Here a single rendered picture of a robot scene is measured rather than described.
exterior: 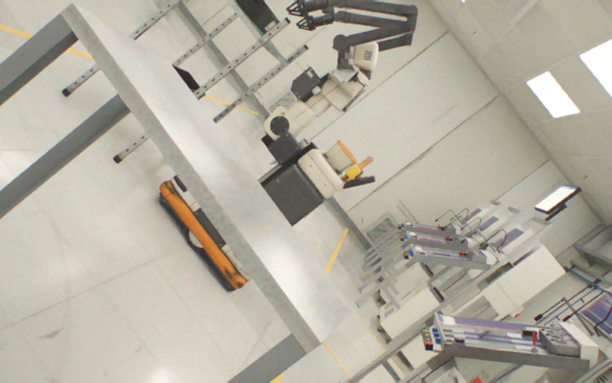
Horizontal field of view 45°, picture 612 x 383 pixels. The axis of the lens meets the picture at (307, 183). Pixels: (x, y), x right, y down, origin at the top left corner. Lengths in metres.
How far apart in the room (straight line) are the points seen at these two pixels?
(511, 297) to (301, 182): 3.84
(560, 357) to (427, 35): 7.87
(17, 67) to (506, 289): 6.18
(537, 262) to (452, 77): 4.65
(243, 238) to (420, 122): 9.96
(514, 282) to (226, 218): 6.08
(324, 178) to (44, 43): 2.51
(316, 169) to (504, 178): 7.69
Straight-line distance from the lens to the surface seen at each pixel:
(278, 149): 3.77
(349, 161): 3.83
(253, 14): 3.78
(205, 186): 1.19
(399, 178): 11.06
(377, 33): 3.75
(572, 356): 3.98
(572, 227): 11.45
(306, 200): 3.70
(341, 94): 3.88
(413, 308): 7.10
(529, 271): 7.16
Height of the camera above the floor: 1.05
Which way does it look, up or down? 6 degrees down
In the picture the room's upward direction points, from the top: 52 degrees clockwise
